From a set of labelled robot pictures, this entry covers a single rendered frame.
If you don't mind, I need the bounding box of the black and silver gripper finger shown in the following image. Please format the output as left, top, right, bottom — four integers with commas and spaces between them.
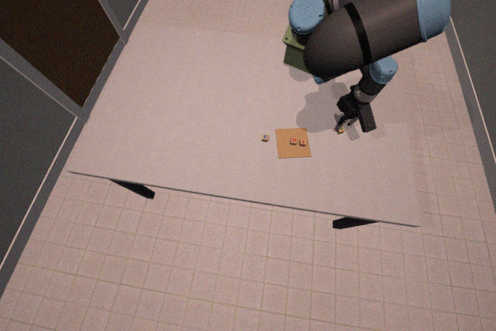
334, 113, 349, 130
348, 117, 359, 126

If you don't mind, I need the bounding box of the tan flat mat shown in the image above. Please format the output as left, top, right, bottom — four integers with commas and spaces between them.
276, 128, 311, 159

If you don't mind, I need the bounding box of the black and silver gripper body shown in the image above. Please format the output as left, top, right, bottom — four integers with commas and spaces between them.
336, 84, 370, 119

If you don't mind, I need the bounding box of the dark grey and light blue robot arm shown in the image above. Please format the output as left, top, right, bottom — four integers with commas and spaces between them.
288, 0, 451, 103

